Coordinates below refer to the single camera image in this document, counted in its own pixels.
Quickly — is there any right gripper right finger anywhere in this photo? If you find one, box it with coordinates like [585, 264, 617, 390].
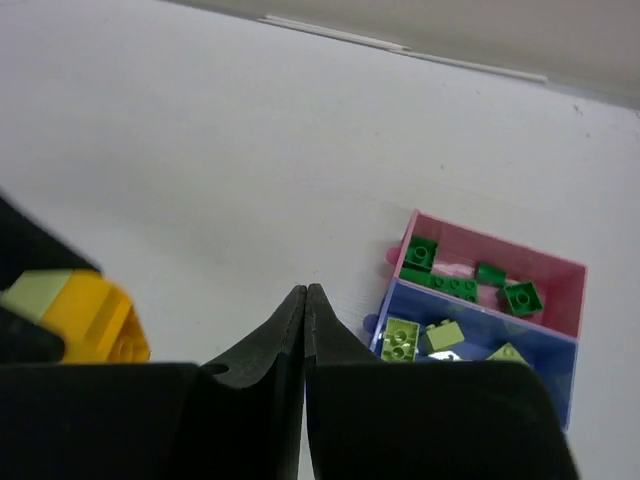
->
[304, 284, 579, 479]

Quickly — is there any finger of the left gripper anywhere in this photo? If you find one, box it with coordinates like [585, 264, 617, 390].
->
[1, 192, 101, 290]
[0, 307, 65, 365]

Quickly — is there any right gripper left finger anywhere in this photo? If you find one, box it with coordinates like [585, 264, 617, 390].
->
[1, 286, 306, 479]

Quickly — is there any yellow curved lego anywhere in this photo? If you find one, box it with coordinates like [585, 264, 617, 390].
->
[40, 270, 151, 364]

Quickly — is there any lime lego brick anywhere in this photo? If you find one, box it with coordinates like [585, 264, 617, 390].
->
[381, 317, 420, 362]
[486, 343, 529, 365]
[423, 320, 465, 354]

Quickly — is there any green square lego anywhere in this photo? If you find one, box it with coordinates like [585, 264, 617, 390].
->
[400, 235, 439, 279]

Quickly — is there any small dark green lego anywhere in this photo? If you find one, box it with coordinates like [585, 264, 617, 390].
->
[475, 263, 507, 288]

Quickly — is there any pale lime lego on yellow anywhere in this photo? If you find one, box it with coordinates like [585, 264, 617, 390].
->
[1, 269, 72, 323]

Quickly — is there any purple-blue container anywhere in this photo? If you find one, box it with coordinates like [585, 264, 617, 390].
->
[363, 279, 578, 428]

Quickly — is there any pink container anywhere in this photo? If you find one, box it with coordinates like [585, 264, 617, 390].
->
[386, 210, 587, 339]

